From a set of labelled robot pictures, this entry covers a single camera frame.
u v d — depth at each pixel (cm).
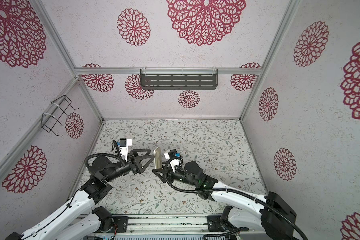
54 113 76
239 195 48
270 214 41
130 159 60
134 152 63
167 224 75
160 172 64
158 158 63
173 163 62
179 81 100
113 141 55
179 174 61
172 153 59
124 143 58
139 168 57
